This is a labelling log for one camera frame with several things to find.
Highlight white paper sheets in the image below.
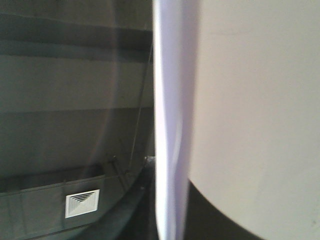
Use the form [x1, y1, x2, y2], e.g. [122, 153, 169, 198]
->
[152, 0, 320, 240]

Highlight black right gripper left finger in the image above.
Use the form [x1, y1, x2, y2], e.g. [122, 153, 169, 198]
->
[59, 156, 159, 240]

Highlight white ceiling air vent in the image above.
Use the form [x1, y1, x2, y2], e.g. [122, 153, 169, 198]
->
[64, 189, 100, 219]

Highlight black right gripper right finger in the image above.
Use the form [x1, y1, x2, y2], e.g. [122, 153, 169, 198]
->
[184, 182, 261, 240]

